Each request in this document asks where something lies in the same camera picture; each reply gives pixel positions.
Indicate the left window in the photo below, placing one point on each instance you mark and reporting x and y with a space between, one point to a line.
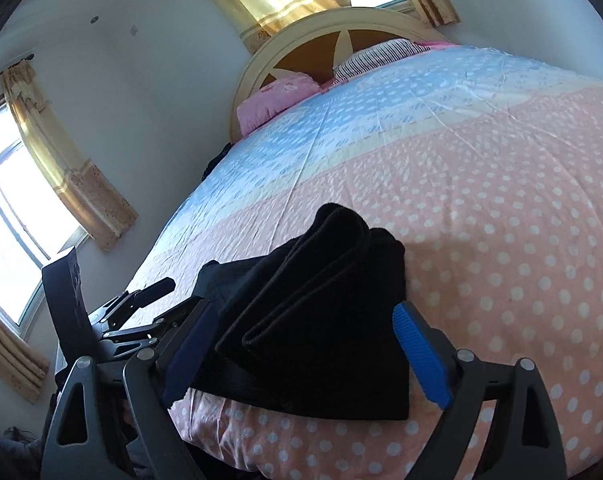
34 228

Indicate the striped pillow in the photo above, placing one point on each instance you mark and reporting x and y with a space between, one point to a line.
376 56

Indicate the black clothing beside bed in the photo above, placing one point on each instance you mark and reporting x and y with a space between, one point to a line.
216 160

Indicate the black pants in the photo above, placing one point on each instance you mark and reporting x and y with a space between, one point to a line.
306 330

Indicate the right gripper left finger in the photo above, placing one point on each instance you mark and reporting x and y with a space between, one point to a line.
86 439

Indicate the polka dot bed sheet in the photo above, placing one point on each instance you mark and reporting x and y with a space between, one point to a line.
486 166

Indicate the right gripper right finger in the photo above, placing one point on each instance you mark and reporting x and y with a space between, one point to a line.
523 440

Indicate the yellow far left curtain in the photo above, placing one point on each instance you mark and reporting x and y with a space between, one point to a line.
21 367

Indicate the pink pillow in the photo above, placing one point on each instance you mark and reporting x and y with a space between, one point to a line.
273 99

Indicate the cream wooden headboard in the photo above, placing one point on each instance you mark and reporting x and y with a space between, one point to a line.
318 43

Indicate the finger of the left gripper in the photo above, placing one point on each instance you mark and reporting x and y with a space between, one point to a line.
118 310
130 340

